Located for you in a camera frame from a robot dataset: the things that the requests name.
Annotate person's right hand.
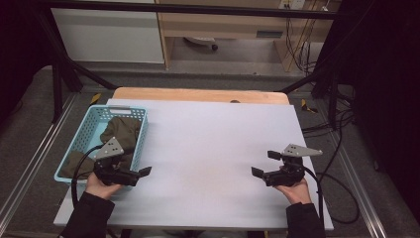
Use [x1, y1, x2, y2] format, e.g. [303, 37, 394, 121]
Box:
[273, 178, 312, 206]

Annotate chair base with castor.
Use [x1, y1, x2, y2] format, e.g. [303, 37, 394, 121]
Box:
[182, 36, 220, 53]

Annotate white cabinet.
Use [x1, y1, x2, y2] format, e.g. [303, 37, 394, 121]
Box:
[51, 8, 165, 64]

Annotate black metal stand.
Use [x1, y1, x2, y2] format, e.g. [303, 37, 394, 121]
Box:
[34, 13, 118, 124]
[280, 63, 341, 130]

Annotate black metal crossbar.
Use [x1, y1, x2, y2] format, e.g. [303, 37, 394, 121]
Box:
[43, 0, 340, 20]

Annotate white power strip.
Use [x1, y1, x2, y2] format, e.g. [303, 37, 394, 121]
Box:
[278, 0, 306, 10]

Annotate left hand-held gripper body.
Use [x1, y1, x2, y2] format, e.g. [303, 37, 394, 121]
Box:
[93, 136, 141, 186]

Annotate black floor cable loop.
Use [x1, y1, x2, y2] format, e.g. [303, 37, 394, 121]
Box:
[315, 172, 361, 226]

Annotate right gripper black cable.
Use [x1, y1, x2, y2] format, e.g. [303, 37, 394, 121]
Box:
[301, 165, 325, 229]

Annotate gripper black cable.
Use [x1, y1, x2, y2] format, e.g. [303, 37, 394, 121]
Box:
[70, 144, 105, 207]
[301, 165, 325, 229]

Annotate light blue plastic basket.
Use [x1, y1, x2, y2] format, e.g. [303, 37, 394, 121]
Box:
[53, 104, 149, 192]

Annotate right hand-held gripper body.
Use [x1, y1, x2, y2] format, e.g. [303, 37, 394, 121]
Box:
[263, 143, 324, 187]

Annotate black curtain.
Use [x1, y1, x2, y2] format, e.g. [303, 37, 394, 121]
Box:
[318, 0, 420, 216]
[0, 0, 55, 123]

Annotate person's left hand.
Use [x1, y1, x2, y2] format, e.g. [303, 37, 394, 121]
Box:
[84, 172, 125, 201]

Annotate light wooden desk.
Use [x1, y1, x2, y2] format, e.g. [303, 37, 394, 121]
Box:
[155, 0, 341, 72]

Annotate aluminium floor rail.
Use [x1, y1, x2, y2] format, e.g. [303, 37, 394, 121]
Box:
[0, 93, 78, 229]
[331, 142, 389, 238]

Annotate olive green pants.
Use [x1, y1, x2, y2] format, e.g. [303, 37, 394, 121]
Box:
[58, 116, 143, 181]

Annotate yellow black tape piece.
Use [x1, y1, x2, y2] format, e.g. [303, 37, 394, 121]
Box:
[89, 92, 103, 107]
[300, 98, 319, 114]

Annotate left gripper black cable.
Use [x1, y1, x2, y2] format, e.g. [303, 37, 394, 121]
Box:
[70, 144, 105, 207]

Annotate black floor cable bundle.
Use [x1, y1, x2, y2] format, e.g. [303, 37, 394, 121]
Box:
[301, 95, 356, 135]

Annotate hanging cable bundle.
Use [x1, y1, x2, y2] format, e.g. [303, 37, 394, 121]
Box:
[283, 18, 318, 75]

